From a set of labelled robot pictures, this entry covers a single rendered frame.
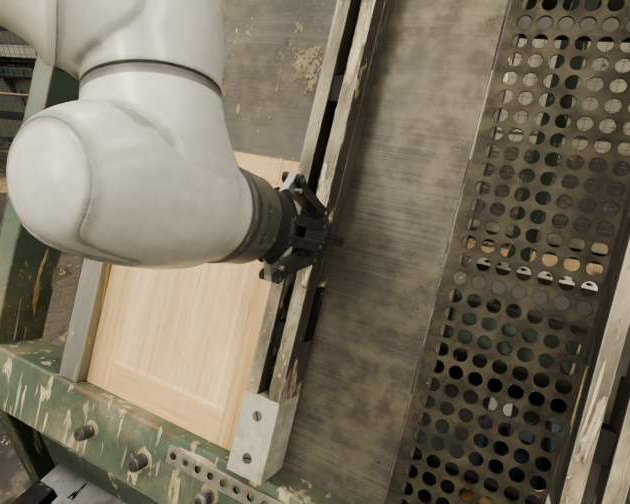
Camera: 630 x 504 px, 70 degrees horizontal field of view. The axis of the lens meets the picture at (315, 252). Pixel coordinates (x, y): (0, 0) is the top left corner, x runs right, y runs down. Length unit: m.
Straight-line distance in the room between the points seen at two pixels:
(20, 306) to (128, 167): 0.92
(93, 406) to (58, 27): 0.73
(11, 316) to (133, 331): 0.33
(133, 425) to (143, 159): 0.67
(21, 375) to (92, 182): 0.86
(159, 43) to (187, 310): 0.57
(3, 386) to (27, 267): 0.25
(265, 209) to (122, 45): 0.16
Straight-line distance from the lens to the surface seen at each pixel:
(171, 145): 0.30
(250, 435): 0.73
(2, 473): 2.19
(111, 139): 0.28
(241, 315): 0.77
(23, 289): 1.16
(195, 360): 0.83
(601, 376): 0.61
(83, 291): 0.98
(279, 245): 0.45
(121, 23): 0.35
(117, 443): 0.93
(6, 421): 1.30
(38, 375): 1.07
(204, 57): 0.36
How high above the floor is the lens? 1.55
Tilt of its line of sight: 30 degrees down
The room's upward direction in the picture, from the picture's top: straight up
